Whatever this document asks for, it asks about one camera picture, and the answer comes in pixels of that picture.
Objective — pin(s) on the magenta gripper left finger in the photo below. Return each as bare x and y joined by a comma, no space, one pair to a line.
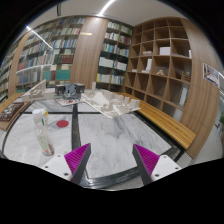
77,160

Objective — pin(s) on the wooden cubby shelf unit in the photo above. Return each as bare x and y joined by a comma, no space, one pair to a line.
160,65

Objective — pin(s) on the white city architectural model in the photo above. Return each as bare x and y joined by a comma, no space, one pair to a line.
108,103

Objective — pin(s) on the left bookshelf with books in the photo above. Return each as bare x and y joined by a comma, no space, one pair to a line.
48,53

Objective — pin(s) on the wooden bench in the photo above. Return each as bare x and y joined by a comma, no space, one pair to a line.
177,131

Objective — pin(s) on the dark framed picture board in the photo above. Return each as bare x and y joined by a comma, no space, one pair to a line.
8,113

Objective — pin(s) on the bookshelf with books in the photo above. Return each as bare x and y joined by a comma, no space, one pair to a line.
113,59
48,53

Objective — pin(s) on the red bottle cap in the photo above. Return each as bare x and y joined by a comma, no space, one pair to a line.
62,123

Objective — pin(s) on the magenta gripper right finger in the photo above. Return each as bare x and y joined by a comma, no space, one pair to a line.
146,161

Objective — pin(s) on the middle bookshelf with books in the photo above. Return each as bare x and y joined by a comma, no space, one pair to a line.
113,59

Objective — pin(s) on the clear plastic water bottle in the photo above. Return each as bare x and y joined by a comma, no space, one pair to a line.
40,117

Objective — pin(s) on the white ramp architectural model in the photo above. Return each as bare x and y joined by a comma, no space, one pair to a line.
39,92

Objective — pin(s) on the wall poster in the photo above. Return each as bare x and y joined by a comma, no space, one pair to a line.
210,74

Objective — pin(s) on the dark grey building model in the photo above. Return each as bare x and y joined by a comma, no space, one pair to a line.
69,91

